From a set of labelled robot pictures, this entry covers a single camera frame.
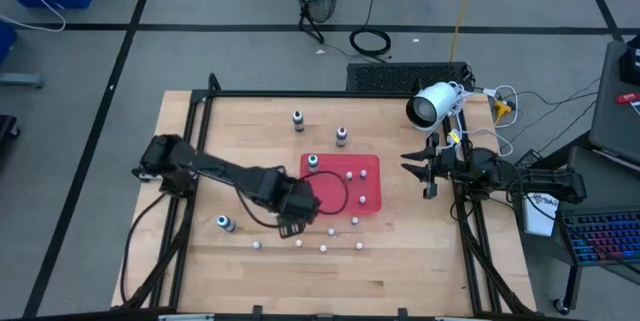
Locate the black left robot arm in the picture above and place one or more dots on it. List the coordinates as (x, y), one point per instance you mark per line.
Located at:
(220, 168)

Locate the yellow power plug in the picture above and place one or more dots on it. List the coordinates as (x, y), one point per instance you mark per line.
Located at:
(502, 107)

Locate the backlit black keyboard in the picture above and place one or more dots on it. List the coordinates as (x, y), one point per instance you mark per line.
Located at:
(605, 236)

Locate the large blue food coloring bottle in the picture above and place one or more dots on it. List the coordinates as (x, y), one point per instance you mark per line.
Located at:
(225, 222)

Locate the black caster base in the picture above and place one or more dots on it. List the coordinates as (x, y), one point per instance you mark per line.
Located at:
(6, 128)

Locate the dark grey desk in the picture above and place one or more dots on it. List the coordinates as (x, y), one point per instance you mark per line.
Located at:
(615, 126)

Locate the large purple food coloring bottle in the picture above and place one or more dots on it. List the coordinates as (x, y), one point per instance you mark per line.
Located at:
(341, 136)

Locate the black metal table frame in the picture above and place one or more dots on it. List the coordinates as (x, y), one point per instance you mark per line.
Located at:
(300, 94)

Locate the grey rolling cart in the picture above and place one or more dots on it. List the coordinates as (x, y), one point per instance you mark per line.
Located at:
(610, 186)

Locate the red plastic tray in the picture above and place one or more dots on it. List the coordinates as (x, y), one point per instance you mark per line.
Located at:
(360, 161)

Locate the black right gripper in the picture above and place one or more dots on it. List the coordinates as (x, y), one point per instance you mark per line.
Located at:
(441, 166)

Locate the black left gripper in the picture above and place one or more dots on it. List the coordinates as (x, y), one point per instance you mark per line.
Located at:
(300, 201)

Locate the large black food coloring bottle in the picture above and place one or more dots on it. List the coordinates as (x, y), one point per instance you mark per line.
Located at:
(298, 121)

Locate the white desk lamp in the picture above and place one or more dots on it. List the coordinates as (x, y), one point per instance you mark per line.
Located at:
(432, 103)

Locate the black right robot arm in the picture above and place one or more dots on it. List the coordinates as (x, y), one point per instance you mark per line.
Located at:
(525, 181)

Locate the grey cart base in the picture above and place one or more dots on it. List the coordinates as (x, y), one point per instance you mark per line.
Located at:
(20, 80)

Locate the black perforated computer case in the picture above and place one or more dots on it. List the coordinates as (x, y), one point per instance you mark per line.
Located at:
(400, 77)

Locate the large green food coloring bottle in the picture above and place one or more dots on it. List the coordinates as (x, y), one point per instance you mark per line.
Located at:
(313, 162)

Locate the black box device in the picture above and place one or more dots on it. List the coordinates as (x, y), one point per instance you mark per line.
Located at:
(632, 61)

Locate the white box with writing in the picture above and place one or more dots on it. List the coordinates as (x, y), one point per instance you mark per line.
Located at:
(537, 221)

